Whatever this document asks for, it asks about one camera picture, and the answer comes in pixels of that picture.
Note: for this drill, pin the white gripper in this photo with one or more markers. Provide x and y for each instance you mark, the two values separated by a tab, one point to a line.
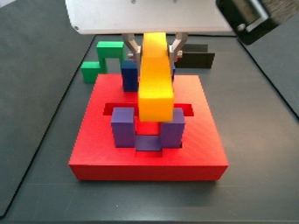
139	16

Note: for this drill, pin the yellow long block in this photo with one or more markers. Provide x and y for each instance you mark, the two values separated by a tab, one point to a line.
155	107

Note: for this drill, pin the red slotted board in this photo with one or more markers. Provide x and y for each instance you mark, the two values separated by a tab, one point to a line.
98	160

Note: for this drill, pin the dark blue U block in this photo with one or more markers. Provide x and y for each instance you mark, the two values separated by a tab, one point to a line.
130	75

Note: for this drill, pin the green arch block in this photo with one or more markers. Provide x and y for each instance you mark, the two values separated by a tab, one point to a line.
108	50

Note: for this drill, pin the black block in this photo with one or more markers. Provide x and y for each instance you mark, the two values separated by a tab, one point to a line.
195	57

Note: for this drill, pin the purple U block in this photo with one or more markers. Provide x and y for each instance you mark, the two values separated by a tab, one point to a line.
146	136

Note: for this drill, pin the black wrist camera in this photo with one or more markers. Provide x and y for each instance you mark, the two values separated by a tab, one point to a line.
252	18

